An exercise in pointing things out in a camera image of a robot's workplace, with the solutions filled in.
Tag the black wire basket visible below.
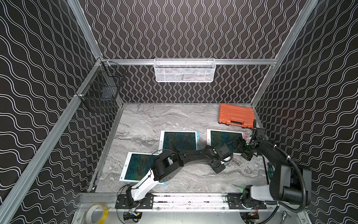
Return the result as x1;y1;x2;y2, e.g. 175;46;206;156
79;58;128;113

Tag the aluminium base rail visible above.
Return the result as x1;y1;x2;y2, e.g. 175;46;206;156
115;192;268;211

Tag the white wire basket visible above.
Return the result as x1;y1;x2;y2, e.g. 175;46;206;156
153;58;216;83

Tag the green handled screwdriver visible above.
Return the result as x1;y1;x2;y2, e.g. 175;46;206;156
267;163;274;180

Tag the blue tablet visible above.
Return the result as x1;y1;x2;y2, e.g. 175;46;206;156
119;152;158;183
158;131;200;153

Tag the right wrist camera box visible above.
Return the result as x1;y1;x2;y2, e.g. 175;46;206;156
251;128;267;141

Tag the yellow tape roll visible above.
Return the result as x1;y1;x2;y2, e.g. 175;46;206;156
85;204;109;224

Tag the orange plastic tool case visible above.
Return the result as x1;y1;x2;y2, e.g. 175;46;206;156
218;104;256;129

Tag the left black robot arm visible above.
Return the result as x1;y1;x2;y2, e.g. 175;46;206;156
126;145;234;204

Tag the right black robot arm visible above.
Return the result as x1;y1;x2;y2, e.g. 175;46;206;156
234;138;311;213

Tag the pink writing tablet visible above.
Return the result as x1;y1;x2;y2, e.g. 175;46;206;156
207;129;247;153

